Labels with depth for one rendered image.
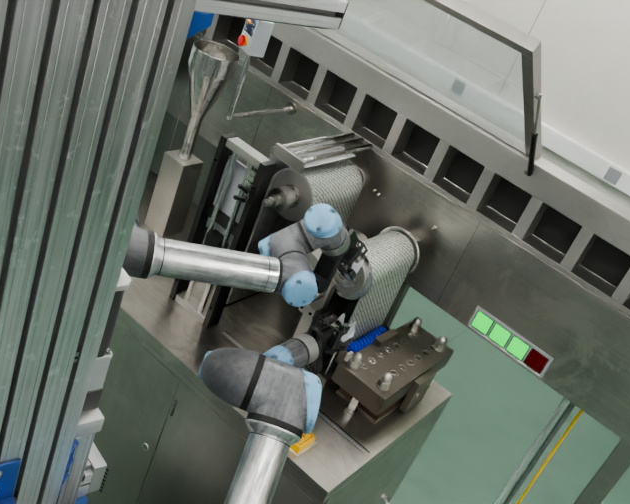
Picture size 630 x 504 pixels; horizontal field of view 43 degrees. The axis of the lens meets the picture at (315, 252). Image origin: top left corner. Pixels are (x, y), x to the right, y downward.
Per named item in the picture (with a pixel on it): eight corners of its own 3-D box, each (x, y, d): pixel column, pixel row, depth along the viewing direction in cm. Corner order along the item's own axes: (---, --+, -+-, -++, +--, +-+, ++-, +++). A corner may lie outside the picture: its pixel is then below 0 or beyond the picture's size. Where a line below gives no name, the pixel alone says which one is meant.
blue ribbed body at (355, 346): (337, 354, 222) (341, 344, 221) (378, 331, 239) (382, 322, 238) (346, 362, 221) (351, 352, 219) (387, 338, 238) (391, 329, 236)
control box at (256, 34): (232, 43, 220) (243, 8, 215) (253, 47, 223) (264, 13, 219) (242, 54, 215) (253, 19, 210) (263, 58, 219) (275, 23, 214)
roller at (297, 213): (264, 203, 225) (280, 160, 218) (317, 189, 244) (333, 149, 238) (301, 230, 219) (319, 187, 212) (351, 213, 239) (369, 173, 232)
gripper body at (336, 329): (353, 326, 208) (326, 340, 199) (341, 351, 213) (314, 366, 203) (331, 309, 211) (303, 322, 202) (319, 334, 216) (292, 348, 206)
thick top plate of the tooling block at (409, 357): (330, 378, 219) (338, 362, 216) (404, 334, 250) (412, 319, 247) (376, 416, 212) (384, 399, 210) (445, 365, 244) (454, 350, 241)
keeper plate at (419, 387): (398, 408, 228) (414, 380, 223) (416, 396, 236) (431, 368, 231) (405, 414, 227) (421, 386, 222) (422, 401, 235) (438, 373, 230)
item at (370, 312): (335, 350, 221) (359, 298, 213) (379, 325, 240) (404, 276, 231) (336, 351, 221) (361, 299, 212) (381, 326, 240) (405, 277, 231)
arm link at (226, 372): (185, 389, 154) (194, 385, 202) (239, 409, 155) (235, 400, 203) (208, 332, 156) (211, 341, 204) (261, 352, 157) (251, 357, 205)
